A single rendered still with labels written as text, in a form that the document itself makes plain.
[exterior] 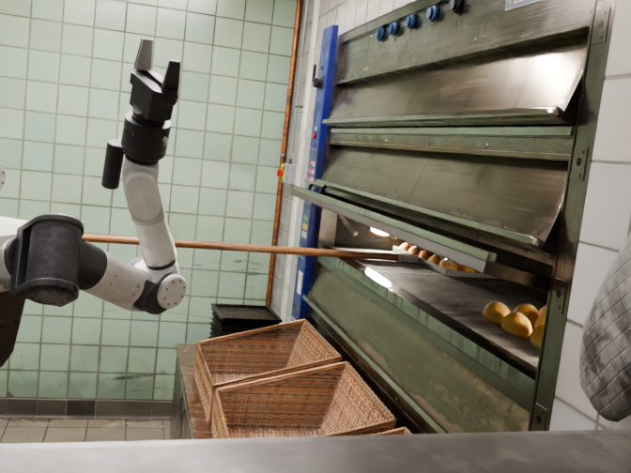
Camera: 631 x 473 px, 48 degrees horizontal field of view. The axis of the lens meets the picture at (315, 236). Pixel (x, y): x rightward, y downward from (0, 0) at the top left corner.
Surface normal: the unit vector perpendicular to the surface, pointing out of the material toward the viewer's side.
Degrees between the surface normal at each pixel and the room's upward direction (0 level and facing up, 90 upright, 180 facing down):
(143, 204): 113
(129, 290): 97
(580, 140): 90
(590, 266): 90
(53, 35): 90
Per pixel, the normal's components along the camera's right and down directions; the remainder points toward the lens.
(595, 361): -0.98, 0.11
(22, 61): 0.25, 0.14
